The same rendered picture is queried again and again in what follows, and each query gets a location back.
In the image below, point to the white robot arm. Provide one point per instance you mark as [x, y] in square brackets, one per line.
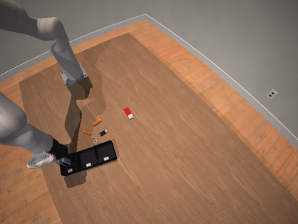
[14, 129]

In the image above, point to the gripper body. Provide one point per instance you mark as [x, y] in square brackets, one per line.
[47, 152]

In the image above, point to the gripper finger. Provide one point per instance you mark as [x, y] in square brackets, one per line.
[60, 162]
[66, 161]

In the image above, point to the black three-compartment bin rack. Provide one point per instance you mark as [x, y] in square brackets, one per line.
[103, 153]

